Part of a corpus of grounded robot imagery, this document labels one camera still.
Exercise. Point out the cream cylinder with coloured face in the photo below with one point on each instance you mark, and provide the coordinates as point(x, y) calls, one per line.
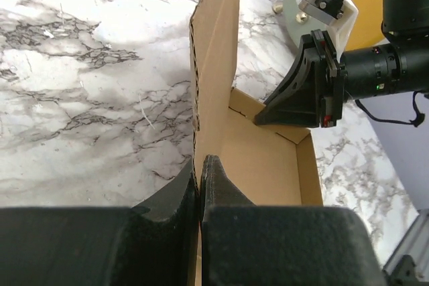
point(366, 31)

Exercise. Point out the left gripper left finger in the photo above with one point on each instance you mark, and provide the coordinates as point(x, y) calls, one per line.
point(152, 243)

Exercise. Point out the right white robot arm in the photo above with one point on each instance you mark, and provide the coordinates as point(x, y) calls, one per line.
point(400, 65)

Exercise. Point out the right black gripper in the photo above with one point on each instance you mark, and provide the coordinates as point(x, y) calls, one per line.
point(312, 92)

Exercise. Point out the brown cardboard box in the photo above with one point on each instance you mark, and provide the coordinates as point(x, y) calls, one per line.
point(271, 165)

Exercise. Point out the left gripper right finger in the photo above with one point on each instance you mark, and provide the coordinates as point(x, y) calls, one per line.
point(246, 244)

